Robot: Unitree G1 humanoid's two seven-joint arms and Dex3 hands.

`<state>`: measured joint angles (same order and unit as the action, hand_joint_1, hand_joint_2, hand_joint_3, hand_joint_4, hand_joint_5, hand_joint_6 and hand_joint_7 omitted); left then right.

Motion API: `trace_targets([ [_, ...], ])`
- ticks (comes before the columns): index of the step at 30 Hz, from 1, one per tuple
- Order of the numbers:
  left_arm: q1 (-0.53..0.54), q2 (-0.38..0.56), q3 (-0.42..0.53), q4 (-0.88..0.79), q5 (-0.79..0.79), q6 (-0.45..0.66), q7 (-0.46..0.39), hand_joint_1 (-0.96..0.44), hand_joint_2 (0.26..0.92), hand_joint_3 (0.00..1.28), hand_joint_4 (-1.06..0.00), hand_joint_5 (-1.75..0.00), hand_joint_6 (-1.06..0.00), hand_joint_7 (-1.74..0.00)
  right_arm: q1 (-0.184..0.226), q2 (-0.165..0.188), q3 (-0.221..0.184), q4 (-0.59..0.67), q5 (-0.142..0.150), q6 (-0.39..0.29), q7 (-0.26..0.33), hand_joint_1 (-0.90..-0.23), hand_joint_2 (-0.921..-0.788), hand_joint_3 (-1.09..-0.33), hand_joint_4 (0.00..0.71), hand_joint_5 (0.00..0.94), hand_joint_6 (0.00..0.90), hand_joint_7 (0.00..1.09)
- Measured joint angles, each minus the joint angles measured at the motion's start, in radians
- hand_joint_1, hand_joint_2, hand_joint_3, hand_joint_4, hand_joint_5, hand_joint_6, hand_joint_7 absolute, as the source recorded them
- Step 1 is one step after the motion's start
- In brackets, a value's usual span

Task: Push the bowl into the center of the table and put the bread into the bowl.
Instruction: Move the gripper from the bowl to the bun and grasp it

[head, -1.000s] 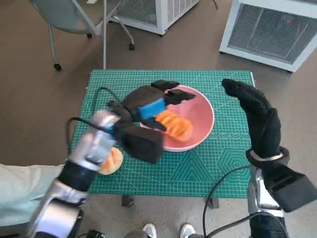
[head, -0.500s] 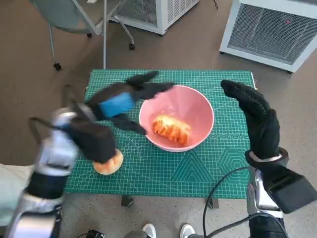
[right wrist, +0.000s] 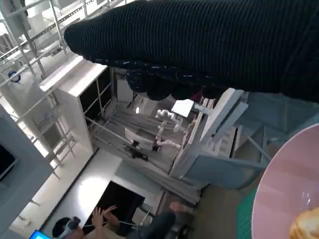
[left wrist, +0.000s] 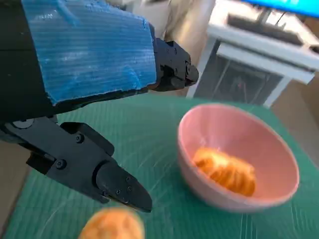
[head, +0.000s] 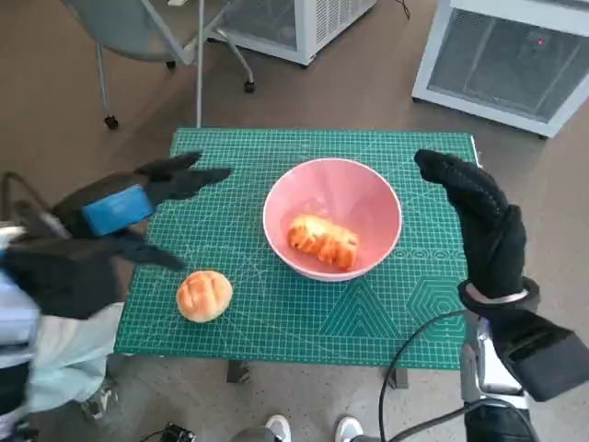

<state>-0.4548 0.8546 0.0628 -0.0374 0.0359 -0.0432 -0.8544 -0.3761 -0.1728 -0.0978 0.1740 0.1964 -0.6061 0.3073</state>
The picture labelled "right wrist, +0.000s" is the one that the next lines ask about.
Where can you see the toy bread with orange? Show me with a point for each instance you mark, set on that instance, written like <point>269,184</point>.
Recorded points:
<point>305,226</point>

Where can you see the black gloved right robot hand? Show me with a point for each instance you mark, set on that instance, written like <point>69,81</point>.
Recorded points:
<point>199,42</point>

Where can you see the dark wall monitor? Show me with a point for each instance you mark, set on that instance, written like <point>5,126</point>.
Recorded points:
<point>6,161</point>

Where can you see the white shelf cabinet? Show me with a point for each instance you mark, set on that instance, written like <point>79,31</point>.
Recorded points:
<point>69,99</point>

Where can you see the white metal frame rack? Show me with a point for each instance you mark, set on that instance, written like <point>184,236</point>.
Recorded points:
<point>49,28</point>

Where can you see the large black screen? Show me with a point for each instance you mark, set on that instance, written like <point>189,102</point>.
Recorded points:
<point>119,199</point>

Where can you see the person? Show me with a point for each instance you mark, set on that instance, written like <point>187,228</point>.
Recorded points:
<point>99,219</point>

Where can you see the white sheet on stand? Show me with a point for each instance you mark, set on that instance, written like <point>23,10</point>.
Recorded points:
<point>139,143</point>

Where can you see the laptop with blue screen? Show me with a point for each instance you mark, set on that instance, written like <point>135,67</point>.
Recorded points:
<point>38,235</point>

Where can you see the white flat panel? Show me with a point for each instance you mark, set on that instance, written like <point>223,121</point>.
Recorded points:
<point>183,108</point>

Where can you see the person's hand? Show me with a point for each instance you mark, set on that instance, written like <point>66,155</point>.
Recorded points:
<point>178,206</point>

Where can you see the pink bowl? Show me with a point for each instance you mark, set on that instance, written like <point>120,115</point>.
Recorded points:
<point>286,179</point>

